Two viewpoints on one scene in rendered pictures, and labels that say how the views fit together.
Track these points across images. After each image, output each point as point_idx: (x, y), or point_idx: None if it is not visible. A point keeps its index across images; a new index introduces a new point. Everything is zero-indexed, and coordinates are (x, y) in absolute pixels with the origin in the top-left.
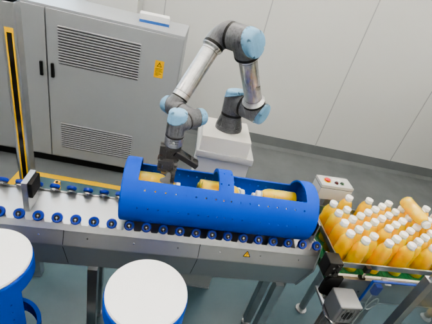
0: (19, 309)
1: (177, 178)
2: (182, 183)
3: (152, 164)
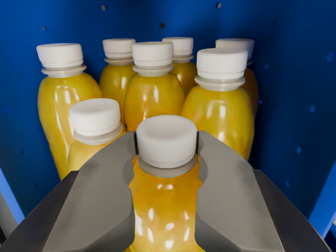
0: (333, 227)
1: (9, 63)
2: (20, 27)
3: (20, 220)
